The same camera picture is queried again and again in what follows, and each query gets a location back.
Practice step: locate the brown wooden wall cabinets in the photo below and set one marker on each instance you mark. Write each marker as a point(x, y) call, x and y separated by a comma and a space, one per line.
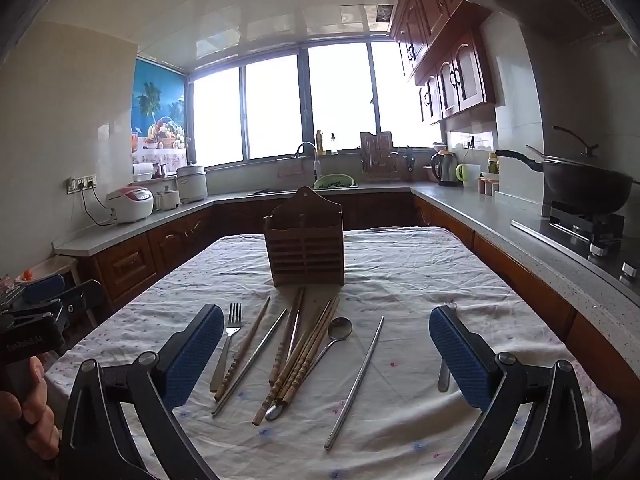
point(450, 50)

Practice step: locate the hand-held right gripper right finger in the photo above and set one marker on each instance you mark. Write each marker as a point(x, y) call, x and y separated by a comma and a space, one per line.
point(460, 360)

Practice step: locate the steel electric kettle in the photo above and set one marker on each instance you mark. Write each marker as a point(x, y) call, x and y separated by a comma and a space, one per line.
point(445, 167)

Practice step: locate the wall socket with plug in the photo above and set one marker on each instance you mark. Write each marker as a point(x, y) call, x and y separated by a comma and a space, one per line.
point(468, 143)

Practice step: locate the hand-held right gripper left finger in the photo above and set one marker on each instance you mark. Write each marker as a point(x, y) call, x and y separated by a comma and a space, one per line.
point(200, 350)

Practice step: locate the steel chopstick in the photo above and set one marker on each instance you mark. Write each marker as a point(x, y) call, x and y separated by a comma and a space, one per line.
point(357, 380)
point(250, 362)

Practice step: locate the chrome sink faucet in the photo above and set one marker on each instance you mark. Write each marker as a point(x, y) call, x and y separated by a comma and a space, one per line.
point(309, 152)

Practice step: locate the yellow bottle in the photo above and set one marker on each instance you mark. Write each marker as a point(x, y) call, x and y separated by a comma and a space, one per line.
point(319, 142)

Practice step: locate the tall white electric cooker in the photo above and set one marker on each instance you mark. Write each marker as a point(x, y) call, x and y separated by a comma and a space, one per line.
point(191, 183)

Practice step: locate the gas stove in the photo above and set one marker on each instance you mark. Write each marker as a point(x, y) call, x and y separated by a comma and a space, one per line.
point(585, 225)

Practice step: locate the group of seasoning bottles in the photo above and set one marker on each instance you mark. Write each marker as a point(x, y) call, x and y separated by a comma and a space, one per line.
point(489, 182)

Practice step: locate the kitchen window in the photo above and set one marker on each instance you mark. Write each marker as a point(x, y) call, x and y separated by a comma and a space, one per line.
point(280, 105)

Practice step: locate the steel spoon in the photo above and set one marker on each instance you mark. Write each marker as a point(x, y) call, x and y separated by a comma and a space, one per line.
point(340, 329)
point(274, 411)
point(444, 377)

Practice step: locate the green colander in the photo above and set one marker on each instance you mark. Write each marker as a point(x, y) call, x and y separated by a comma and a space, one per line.
point(334, 181)

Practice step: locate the brown wooden base cabinets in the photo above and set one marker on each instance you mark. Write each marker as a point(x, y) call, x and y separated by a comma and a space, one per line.
point(130, 260)

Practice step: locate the pile of wooden chopsticks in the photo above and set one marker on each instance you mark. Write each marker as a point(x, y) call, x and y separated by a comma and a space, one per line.
point(295, 360)

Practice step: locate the floral white tablecloth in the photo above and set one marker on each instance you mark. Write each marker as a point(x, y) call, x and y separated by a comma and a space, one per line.
point(395, 280)

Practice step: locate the wall power socket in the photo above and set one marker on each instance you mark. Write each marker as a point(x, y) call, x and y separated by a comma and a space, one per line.
point(81, 183)

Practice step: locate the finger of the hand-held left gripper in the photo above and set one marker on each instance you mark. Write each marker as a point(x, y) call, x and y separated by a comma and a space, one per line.
point(82, 297)
point(45, 287)

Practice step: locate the white and pink rice cooker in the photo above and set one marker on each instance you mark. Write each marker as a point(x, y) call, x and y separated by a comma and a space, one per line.
point(129, 205)

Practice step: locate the steel fork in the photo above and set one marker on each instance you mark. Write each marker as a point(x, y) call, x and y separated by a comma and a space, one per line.
point(227, 340)

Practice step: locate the wooden utensil holder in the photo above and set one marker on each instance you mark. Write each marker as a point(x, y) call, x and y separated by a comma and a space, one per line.
point(305, 245)

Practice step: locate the black wok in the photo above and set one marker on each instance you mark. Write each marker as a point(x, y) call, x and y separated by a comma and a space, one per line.
point(585, 185)

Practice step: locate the person's left hand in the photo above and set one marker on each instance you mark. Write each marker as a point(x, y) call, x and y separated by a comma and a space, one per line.
point(40, 407)

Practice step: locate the white plastic stool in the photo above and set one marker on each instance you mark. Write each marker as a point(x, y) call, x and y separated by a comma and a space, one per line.
point(65, 267)

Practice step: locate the grey kitchen countertop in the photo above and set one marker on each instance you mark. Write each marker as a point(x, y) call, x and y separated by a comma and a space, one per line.
point(475, 210)

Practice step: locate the clear soap bottle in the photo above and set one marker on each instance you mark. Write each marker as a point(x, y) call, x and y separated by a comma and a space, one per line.
point(333, 145)

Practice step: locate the fruit and palm wall poster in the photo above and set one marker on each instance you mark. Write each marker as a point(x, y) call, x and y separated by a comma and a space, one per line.
point(159, 110)

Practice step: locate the small white appliance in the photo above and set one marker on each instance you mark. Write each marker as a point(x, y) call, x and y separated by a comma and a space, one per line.
point(166, 200)

